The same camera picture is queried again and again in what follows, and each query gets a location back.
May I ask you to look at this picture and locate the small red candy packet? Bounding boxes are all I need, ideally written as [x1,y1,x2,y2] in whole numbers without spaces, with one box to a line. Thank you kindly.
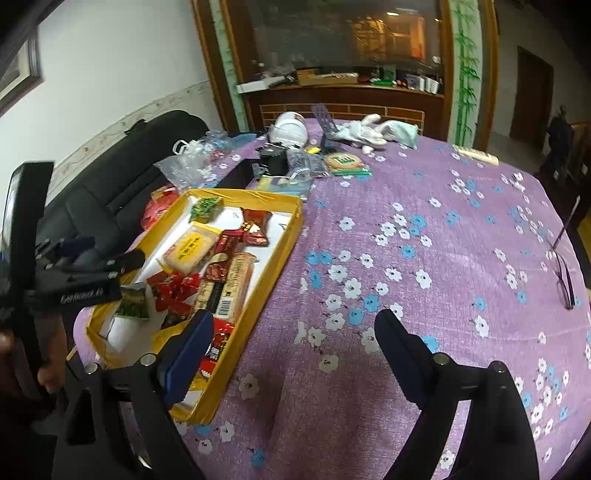
[146,270,200,315]

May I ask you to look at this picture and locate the red black candy packet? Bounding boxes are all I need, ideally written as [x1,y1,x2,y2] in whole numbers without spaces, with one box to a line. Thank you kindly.
[199,318,235,379]

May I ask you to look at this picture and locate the yellow pastry packet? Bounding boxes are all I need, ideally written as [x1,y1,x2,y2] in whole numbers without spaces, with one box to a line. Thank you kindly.
[162,222,221,275]

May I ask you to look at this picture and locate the long orange cake packet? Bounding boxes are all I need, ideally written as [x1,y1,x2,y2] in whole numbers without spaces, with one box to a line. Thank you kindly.
[194,252,257,324]

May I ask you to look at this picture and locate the small green snack packet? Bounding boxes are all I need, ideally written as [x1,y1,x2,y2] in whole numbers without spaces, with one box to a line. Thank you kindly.
[189,196,223,224]

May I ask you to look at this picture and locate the dark red Golden Crown wafer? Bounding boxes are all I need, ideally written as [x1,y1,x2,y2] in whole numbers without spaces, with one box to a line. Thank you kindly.
[204,229,245,283]

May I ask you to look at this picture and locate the dark red jujube snack packet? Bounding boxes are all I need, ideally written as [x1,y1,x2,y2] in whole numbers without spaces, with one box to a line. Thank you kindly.
[242,208,271,247]

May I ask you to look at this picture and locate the green and white snack packet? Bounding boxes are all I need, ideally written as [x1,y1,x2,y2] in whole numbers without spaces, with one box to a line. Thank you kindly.
[115,282,149,321]

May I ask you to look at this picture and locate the person's left hand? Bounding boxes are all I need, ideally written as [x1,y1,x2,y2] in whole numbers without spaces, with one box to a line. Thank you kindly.
[1,314,68,396]

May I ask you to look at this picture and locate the black leather sofa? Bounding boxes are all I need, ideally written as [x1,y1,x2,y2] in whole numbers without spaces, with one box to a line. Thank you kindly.
[36,110,208,265]

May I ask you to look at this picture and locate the red bag on sofa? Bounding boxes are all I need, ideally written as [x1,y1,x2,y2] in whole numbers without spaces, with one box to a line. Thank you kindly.
[140,183,179,231]

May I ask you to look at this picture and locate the yellow tray with white bottom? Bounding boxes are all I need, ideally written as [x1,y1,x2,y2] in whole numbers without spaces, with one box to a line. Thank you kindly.
[85,187,306,426]

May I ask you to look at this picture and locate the purple floral tablecloth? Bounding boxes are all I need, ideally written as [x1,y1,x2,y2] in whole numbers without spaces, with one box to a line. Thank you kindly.
[180,137,590,479]

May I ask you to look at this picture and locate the clear plastic bag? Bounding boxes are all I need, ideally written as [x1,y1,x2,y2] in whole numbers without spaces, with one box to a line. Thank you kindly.
[155,130,242,193]

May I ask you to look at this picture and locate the purple eyeglasses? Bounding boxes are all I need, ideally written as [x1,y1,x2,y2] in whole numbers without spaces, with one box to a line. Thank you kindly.
[548,195,581,311]

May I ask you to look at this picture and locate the black box on table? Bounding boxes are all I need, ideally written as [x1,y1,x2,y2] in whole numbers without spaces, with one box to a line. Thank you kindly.
[252,144,290,178]

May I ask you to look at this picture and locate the white round container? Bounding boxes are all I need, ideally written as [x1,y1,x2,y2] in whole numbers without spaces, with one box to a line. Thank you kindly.
[267,111,308,149]

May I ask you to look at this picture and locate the round biscuit green packet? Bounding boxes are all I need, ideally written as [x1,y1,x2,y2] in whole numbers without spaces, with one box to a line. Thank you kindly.
[324,152,373,177]

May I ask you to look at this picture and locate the white plush toy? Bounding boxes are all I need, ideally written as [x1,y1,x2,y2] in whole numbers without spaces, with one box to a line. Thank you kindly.
[331,114,419,149]

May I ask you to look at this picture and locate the purple perforated stand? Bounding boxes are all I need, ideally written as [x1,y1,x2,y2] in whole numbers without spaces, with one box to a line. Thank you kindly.
[311,103,338,154]

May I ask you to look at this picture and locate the wooden cabinet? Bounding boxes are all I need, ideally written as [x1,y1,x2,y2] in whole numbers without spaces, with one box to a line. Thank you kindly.
[192,1,499,149]

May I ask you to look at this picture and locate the framed wall picture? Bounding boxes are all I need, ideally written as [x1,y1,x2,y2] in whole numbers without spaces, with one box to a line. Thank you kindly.
[0,29,43,116]

